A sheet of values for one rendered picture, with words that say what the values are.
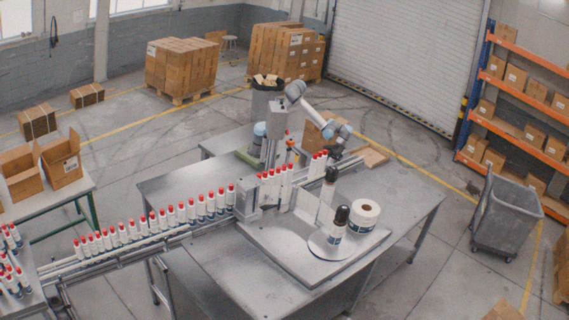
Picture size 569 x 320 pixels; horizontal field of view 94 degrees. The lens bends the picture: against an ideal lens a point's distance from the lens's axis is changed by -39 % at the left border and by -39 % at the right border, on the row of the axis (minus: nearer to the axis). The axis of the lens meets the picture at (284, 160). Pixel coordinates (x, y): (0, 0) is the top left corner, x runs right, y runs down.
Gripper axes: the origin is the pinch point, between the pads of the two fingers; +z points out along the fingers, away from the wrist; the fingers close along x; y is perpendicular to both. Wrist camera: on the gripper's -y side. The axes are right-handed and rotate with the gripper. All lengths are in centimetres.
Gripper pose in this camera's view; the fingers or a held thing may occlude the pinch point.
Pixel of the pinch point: (324, 166)
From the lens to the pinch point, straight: 307.9
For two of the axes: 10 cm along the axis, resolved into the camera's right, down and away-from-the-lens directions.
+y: 6.6, 4.6, -5.9
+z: -4.8, 8.7, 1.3
